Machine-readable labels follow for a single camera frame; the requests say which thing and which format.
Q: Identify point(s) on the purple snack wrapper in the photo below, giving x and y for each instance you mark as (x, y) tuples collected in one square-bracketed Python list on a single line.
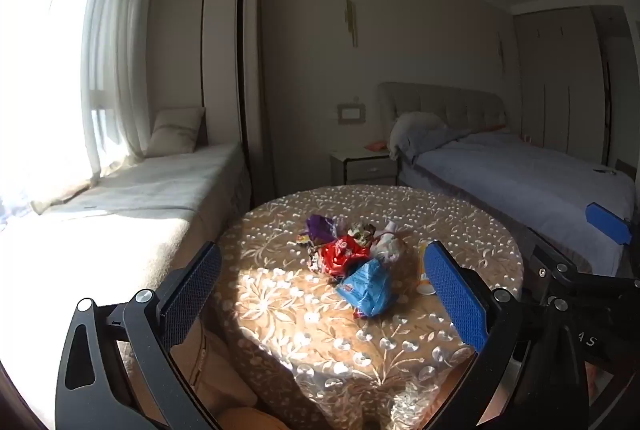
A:
[(320, 229)]

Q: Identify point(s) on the blue snack bag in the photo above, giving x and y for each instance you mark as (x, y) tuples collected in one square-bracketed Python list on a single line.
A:
[(368, 290)]

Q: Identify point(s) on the beige floral embroidered tablecloth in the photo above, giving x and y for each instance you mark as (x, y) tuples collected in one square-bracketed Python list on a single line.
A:
[(296, 341)]

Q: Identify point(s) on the red snack bag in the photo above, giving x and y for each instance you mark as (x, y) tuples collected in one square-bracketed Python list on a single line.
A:
[(342, 257)]

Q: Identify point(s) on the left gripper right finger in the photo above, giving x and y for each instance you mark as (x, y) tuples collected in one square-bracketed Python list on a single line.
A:
[(493, 323)]

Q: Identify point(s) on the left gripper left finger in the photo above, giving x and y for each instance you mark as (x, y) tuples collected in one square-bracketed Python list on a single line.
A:
[(93, 390)]

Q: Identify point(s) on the white sheer curtain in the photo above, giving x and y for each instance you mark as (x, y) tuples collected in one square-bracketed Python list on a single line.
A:
[(100, 123)]

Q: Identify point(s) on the small pink white bottle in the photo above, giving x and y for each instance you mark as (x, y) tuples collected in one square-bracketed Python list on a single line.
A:
[(387, 246)]

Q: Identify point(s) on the beige throw pillow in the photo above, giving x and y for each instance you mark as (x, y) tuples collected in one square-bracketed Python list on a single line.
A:
[(175, 132)]

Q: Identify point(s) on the small dark item on bed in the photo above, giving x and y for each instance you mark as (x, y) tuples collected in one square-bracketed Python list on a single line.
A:
[(607, 171)]

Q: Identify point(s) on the green red wrapper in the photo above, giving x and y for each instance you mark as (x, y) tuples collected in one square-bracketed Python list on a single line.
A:
[(362, 233)]

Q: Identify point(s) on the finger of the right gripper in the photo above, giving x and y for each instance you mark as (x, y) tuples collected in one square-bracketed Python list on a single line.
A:
[(617, 229), (549, 272)]

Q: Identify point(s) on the grey tufted headboard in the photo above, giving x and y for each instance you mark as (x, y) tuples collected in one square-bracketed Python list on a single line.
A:
[(457, 108)]

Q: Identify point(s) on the framed wall switch plate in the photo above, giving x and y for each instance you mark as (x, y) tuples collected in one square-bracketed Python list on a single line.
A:
[(354, 113)]

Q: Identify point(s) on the grey bed pillow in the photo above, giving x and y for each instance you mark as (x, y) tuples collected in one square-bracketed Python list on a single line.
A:
[(409, 123)]

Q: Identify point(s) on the orange item on nightstand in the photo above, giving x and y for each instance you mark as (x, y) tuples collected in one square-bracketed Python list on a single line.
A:
[(378, 146)]

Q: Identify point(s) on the bed with lavender duvet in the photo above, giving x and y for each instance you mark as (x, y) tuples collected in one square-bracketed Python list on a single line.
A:
[(529, 186)]

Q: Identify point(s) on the beige built-in wardrobe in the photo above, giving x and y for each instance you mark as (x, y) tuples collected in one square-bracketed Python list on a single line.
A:
[(563, 92)]

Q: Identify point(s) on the grey bedside nightstand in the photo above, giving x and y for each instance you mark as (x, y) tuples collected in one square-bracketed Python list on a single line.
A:
[(361, 166)]

